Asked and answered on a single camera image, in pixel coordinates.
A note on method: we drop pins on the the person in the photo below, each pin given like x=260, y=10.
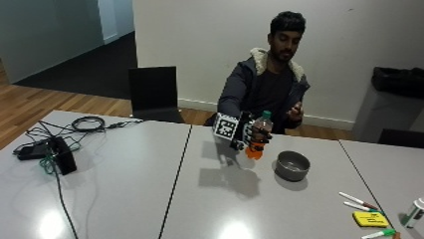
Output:
x=265, y=86

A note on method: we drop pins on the black electronic box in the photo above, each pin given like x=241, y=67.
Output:
x=63, y=155

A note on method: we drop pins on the white marker cube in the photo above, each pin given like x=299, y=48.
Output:
x=226, y=126

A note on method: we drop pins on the black flat device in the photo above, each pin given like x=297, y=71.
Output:
x=31, y=151

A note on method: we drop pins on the yellow sponge eraser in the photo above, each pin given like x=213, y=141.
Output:
x=370, y=219

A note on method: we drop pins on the black chair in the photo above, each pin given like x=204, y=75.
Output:
x=155, y=93

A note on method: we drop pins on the grey metal bowl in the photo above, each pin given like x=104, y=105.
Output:
x=291, y=165

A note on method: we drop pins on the black bag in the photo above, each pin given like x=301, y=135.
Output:
x=398, y=81

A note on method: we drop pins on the red capped white marker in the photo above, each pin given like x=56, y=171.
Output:
x=358, y=200

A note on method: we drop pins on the green capped white marker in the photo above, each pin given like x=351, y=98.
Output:
x=361, y=207

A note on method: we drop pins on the large green capped marker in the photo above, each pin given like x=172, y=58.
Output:
x=378, y=234

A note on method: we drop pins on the orange drink bottle green cap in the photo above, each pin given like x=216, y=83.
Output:
x=260, y=136

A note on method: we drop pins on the dark chair back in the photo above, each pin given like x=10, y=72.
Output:
x=400, y=137

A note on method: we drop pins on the white spray bottle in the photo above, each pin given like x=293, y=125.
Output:
x=414, y=212

